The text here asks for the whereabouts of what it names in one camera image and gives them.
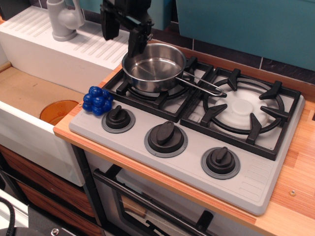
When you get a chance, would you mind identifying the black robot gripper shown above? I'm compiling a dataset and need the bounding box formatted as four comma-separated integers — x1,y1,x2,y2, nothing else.
100,0,155,58

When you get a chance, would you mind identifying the stainless steel pan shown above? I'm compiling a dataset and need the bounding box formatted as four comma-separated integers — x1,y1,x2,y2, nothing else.
122,43,223,96

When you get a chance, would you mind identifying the blue toy blueberry cluster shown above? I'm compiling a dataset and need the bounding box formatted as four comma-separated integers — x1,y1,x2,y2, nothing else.
82,86,114,116

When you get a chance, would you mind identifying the black left stove knob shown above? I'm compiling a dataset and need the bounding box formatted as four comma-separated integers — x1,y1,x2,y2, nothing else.
101,105,135,134

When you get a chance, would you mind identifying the black stove knob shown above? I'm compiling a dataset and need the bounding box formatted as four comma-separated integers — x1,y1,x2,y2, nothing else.
201,147,241,180
144,121,188,158
101,105,135,134

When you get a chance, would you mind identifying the black middle stove knob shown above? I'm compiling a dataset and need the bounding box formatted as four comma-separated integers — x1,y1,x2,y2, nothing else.
144,121,188,158

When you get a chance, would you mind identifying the grey toy stove top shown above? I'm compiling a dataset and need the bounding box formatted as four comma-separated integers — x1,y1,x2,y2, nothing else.
69,43,305,215

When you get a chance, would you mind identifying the black right stove knob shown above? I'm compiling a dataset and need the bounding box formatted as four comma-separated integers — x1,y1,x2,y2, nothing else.
201,147,241,180

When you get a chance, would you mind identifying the grey toy faucet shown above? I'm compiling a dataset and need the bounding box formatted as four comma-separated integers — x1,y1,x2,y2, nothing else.
47,0,85,42

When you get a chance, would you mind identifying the black left burner grate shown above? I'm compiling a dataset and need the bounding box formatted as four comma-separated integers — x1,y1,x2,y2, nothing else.
102,69,203,122

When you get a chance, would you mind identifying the black burner grate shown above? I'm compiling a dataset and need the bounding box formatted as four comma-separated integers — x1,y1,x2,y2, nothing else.
180,68,305,161
102,69,203,122

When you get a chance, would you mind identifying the white toy sink unit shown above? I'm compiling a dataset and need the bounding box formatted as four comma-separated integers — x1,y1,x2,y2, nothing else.
0,6,129,186

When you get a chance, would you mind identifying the orange plastic sink drain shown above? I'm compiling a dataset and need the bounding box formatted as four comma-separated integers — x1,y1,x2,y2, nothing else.
39,100,78,125

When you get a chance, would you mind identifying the black right burner grate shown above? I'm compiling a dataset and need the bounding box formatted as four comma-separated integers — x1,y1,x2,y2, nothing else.
180,68,305,161

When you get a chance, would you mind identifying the toy oven door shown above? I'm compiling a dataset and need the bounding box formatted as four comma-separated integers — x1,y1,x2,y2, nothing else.
93,164,259,236

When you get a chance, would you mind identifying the wooden drawer cabinet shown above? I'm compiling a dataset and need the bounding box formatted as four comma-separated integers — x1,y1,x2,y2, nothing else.
0,146,103,236

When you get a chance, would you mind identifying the black braided cable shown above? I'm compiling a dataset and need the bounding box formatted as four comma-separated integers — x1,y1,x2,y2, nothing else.
0,196,16,236

